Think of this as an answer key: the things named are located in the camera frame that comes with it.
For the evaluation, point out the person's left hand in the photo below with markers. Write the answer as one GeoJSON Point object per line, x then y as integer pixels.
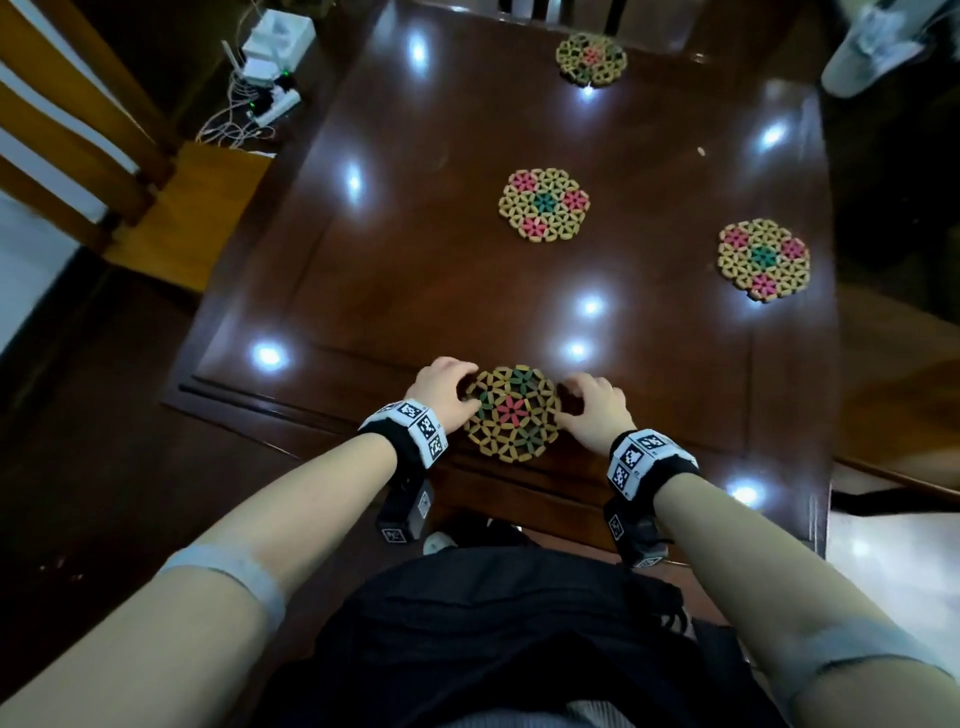
{"type": "Point", "coordinates": [442, 397]}

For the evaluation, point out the person's right hand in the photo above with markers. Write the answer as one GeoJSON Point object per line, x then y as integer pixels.
{"type": "Point", "coordinates": [604, 420]}

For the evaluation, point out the coaster with green centre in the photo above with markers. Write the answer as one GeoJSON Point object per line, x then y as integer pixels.
{"type": "Point", "coordinates": [544, 202]}
{"type": "Point", "coordinates": [763, 257]}

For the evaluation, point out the coaster with red centre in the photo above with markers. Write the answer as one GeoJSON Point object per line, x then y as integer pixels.
{"type": "Point", "coordinates": [592, 56]}

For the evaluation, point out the person's left forearm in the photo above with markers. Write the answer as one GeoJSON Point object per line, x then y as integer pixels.
{"type": "Point", "coordinates": [285, 510]}

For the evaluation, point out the person's right forearm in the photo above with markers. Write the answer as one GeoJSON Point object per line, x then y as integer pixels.
{"type": "Point", "coordinates": [750, 555]}

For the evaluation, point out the person's white shoe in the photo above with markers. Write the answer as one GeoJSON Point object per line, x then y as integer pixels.
{"type": "Point", "coordinates": [439, 541]}

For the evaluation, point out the black wristband with white markers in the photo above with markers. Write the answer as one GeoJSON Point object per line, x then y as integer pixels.
{"type": "Point", "coordinates": [645, 461]}
{"type": "Point", "coordinates": [420, 424]}

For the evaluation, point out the dark wooden table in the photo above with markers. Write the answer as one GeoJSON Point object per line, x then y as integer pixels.
{"type": "Point", "coordinates": [420, 247]}

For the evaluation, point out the black front bag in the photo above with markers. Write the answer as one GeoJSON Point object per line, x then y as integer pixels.
{"type": "Point", "coordinates": [510, 622]}

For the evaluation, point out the light wooden chair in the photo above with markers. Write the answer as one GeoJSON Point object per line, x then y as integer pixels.
{"type": "Point", "coordinates": [195, 210]}

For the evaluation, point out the white power strip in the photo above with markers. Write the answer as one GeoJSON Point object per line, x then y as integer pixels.
{"type": "Point", "coordinates": [277, 105]}

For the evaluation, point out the white router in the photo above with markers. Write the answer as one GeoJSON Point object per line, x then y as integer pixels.
{"type": "Point", "coordinates": [259, 71]}

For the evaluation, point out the white box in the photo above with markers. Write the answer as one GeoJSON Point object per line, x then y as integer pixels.
{"type": "Point", "coordinates": [281, 34]}

